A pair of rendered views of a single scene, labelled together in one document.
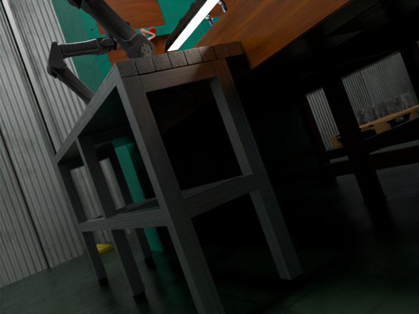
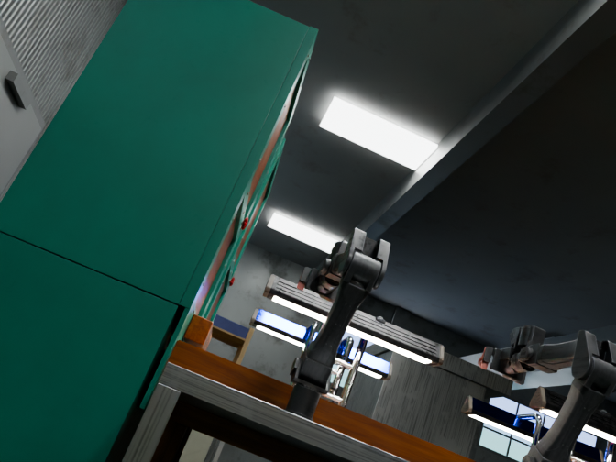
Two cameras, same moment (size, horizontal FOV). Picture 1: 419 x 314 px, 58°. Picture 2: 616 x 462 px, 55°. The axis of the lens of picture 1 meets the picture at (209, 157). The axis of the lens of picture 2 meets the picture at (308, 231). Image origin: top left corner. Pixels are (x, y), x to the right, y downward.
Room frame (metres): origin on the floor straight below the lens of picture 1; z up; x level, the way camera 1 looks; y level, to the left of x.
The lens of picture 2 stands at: (1.28, 1.69, 0.58)
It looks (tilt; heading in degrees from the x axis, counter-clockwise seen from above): 21 degrees up; 295
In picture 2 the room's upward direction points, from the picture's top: 22 degrees clockwise
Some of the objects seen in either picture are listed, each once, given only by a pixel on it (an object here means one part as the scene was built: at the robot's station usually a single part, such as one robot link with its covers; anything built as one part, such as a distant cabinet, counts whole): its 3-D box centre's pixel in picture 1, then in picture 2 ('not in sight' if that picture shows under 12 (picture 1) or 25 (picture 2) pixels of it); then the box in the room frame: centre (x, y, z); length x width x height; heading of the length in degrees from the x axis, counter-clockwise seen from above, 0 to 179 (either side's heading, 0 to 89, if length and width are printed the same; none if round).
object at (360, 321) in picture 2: (189, 19); (355, 320); (1.85, -0.14, 1.08); 0.62 x 0.08 x 0.07; 27
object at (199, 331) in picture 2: not in sight; (198, 336); (2.21, 0.12, 0.83); 0.30 x 0.06 x 0.07; 117
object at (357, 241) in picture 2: (80, 55); (350, 269); (1.73, 0.40, 1.05); 0.30 x 0.09 x 0.12; 120
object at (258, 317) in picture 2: not in sight; (322, 344); (2.11, -0.64, 1.08); 0.62 x 0.08 x 0.07; 27
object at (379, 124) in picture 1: (383, 116); not in sight; (5.00, -2.33, 0.18); 1.28 x 0.88 x 0.36; 120
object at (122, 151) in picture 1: (219, 153); (62, 432); (2.65, -0.07, 0.42); 1.36 x 0.55 x 0.84; 117
